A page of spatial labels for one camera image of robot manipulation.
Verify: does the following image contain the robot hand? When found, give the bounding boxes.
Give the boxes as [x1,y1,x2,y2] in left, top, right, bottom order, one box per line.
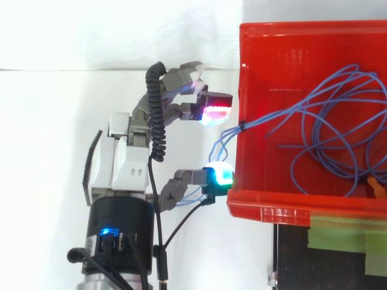
[82,61,235,212]

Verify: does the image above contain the red bin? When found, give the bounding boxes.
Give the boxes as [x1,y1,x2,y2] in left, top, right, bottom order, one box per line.
[226,19,387,225]

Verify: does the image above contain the black stand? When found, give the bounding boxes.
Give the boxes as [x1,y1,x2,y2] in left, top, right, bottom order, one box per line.
[267,211,387,290]

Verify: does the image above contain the orange clip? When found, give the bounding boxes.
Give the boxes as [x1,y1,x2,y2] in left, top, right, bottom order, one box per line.
[367,177,384,199]

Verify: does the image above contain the black coiled cable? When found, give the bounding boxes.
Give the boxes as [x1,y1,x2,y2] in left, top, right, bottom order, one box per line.
[145,61,167,162]

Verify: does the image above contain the thin black cable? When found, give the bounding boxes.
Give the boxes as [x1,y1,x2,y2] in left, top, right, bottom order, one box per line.
[148,156,209,290]

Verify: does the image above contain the blue cable bundle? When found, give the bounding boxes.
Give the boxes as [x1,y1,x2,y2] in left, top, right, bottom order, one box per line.
[174,64,387,209]

